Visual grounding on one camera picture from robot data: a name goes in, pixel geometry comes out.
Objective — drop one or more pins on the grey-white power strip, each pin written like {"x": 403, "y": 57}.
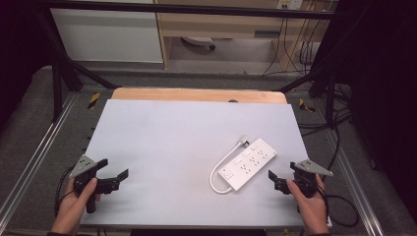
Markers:
{"x": 196, "y": 40}

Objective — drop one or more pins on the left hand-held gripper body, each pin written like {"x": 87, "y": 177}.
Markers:
{"x": 82, "y": 166}

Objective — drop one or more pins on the white wall socket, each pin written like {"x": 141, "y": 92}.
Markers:
{"x": 290, "y": 4}

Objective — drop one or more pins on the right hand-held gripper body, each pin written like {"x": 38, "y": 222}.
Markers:
{"x": 308, "y": 178}

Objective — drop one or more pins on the black metal frame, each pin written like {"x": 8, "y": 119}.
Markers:
{"x": 196, "y": 10}

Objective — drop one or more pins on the light wooden desk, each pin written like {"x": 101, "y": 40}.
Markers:
{"x": 213, "y": 28}

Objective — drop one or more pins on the person's right hand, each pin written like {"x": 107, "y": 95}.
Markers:
{"x": 311, "y": 213}

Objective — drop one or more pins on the white cabinet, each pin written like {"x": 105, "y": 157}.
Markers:
{"x": 108, "y": 36}

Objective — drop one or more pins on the white plug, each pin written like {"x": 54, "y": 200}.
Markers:
{"x": 245, "y": 141}

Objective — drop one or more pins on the wooden table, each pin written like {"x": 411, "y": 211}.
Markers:
{"x": 196, "y": 95}

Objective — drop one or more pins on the yellow-black tape strip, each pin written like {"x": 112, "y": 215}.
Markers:
{"x": 94, "y": 100}
{"x": 305, "y": 105}

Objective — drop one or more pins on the white power strip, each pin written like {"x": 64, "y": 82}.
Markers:
{"x": 249, "y": 162}

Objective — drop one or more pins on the aluminium rail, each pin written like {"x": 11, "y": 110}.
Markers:
{"x": 36, "y": 157}
{"x": 354, "y": 187}

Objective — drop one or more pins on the person's left hand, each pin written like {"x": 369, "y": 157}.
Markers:
{"x": 70, "y": 209}

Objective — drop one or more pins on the white table board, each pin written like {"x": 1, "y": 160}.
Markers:
{"x": 170, "y": 147}

